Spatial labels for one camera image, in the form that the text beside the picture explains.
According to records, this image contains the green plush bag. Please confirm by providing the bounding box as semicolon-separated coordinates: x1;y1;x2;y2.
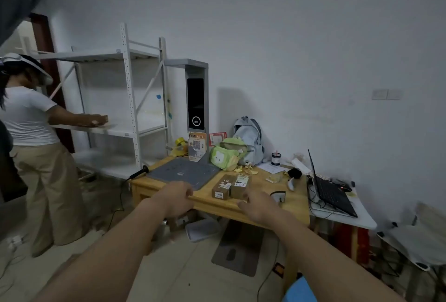
210;137;249;172

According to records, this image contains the white flat box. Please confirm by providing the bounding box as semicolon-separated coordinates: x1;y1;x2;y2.
184;218;222;243

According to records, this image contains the grey scanning kiosk machine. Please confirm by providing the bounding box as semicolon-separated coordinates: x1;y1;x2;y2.
146;58;222;192

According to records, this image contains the orange poster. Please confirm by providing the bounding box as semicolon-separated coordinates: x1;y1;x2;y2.
188;132;207;163

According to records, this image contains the white paper packet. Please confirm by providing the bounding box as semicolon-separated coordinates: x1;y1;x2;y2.
291;153;313;176

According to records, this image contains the person's right forearm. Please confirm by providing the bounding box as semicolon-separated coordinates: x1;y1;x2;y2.
267;211;407;302

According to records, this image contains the grey floor mat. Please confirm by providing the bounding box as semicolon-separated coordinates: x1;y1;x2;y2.
211;220;265;278

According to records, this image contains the white printed paper sheet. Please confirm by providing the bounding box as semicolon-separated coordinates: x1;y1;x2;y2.
257;161;287;175

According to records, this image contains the red sign card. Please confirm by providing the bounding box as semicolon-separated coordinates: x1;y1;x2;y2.
209;132;228;148

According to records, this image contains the light blue backpack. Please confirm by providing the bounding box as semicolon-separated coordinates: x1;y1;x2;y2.
232;116;266;166

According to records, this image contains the person's left hand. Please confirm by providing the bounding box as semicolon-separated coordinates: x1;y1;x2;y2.
153;181;194;219

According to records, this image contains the blue stool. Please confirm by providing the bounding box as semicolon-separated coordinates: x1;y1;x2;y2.
282;276;318;302

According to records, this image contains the dark grey board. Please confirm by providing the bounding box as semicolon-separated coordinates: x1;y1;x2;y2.
0;0;46;47

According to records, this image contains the black laptop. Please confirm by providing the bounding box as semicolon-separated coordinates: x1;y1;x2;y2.
307;149;359;218

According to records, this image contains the white wall socket plate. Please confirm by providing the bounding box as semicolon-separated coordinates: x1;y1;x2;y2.
371;88;403;101

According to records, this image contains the black laptop cable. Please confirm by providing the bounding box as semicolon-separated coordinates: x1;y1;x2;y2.
306;178;346;221

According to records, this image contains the white folding chair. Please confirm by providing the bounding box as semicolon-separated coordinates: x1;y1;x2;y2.
376;200;446;302

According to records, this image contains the person's left forearm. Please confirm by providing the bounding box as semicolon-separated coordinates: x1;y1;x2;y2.
34;199;169;302

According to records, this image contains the dark brown door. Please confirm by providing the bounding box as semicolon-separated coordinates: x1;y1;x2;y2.
29;12;76;155

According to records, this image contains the red stool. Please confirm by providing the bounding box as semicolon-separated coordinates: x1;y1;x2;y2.
334;223;370;266

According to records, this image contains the black scanner cable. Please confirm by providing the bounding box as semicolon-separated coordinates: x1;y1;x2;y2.
104;178;135;233

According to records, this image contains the yellow tape roll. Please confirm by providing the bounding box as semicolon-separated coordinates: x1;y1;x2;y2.
173;137;189;157

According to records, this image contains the white metal shelf rack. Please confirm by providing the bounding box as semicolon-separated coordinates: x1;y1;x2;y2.
31;23;172;181

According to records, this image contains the black handheld scanner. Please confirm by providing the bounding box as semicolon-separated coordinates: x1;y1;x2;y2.
129;165;151;182

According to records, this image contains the cardboard parcel with white label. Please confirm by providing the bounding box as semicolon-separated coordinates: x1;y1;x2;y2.
230;174;252;202

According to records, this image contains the person's right hand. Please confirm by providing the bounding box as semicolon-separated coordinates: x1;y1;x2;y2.
237;191;284;226

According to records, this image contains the white visor headset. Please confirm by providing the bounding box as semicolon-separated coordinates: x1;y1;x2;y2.
0;53;54;86

